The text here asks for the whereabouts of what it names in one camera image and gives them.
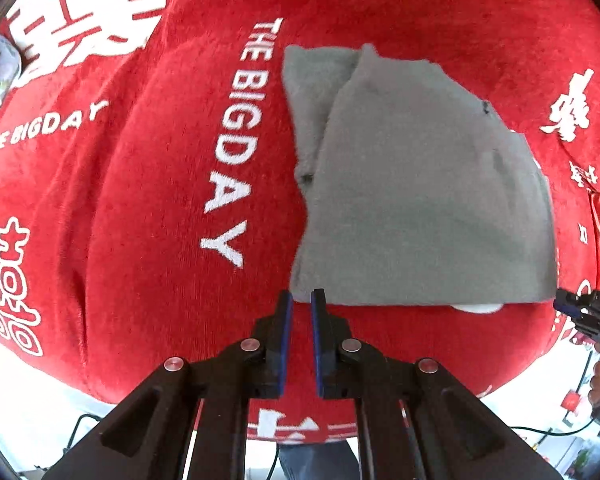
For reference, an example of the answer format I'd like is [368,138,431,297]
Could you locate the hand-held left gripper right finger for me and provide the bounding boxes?
[310,288,566,480]

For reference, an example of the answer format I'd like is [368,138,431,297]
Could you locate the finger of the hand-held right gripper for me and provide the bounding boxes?
[553,289,593,322]
[572,314,600,353]

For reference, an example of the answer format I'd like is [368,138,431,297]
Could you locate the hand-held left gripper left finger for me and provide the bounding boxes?
[42,289,294,480]

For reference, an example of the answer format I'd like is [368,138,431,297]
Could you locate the grey sweater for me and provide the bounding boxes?
[281,42,558,308]

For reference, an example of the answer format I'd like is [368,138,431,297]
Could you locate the small red box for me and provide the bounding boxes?
[559,391,584,417]

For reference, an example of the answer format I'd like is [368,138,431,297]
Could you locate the dark grey pants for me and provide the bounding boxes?
[277,439,362,480]

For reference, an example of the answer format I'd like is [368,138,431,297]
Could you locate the red printed blanket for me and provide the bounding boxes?
[0,0,600,447]

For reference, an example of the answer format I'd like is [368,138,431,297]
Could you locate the white crumpled bag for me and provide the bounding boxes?
[0,32,23,128]

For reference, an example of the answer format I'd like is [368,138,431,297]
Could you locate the black cable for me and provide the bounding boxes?
[509,416,597,437]
[66,412,105,453]

